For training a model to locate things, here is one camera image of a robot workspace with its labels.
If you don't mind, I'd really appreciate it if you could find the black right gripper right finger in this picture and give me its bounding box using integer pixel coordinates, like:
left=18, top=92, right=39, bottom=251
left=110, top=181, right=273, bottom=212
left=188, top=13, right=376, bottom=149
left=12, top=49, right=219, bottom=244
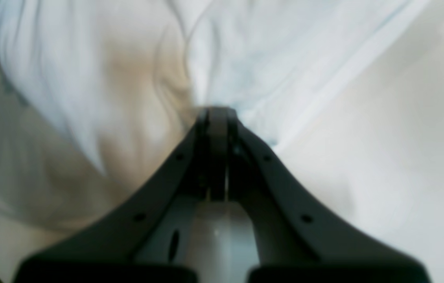
left=227, top=108, right=430, bottom=283

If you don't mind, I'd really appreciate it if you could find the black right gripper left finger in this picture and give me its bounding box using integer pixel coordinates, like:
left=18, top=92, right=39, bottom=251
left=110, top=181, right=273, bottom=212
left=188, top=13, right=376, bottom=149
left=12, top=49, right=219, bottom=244
left=14, top=107, right=228, bottom=283

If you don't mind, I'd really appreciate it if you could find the white T-shirt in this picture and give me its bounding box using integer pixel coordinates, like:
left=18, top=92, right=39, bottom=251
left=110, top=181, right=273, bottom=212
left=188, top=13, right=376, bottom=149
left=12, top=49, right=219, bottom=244
left=0, top=0, right=413, bottom=283

